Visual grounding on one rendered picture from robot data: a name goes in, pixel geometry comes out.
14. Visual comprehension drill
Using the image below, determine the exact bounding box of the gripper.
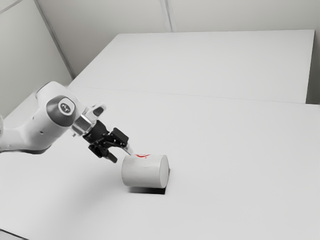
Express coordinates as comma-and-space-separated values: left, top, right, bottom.
82, 120, 134, 164

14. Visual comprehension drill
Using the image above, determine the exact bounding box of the white mug with red print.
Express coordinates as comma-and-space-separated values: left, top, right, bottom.
121, 152, 170, 190

